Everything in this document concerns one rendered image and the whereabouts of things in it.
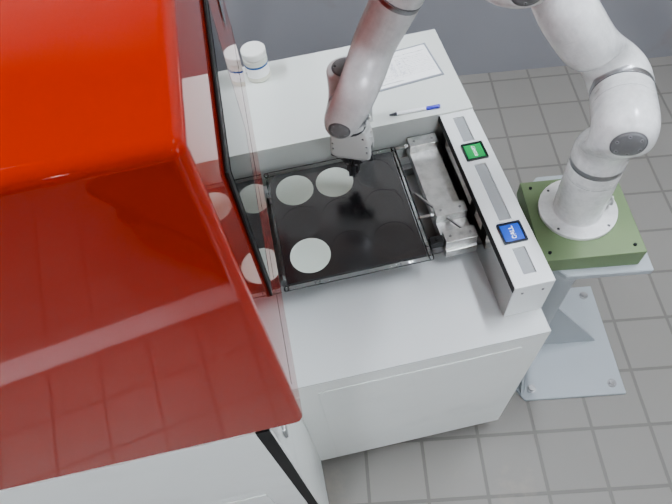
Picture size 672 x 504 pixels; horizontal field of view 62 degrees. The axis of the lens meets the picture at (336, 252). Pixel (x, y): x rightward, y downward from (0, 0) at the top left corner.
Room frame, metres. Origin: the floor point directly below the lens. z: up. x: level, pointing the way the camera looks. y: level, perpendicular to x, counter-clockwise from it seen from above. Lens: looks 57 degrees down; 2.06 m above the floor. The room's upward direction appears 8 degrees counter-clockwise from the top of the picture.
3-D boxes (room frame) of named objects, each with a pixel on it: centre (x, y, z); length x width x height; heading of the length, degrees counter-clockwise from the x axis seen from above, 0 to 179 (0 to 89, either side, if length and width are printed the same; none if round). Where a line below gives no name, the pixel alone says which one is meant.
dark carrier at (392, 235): (0.86, -0.03, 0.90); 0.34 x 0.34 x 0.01; 5
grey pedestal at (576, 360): (0.78, -0.72, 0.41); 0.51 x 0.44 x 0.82; 86
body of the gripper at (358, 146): (0.94, -0.07, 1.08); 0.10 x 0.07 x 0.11; 70
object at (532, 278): (0.82, -0.40, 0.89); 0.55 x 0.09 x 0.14; 5
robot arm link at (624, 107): (0.75, -0.60, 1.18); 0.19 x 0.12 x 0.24; 163
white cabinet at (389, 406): (0.94, -0.13, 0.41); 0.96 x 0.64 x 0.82; 5
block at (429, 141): (1.06, -0.28, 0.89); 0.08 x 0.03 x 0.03; 95
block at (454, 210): (0.82, -0.30, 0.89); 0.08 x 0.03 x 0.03; 95
